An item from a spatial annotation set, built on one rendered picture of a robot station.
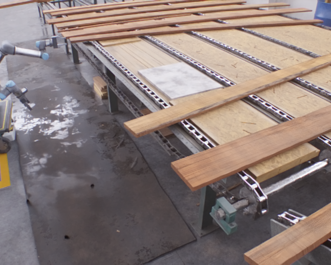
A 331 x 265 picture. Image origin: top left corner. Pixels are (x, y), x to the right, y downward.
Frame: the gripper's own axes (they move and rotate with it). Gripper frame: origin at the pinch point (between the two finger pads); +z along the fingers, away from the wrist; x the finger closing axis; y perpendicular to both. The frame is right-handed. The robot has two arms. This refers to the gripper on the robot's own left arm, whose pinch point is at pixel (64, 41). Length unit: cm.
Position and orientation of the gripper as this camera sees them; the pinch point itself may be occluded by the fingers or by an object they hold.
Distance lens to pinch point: 360.8
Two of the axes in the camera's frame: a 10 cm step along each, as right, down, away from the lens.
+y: -3.2, -5.2, 7.9
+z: 9.5, -1.8, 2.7
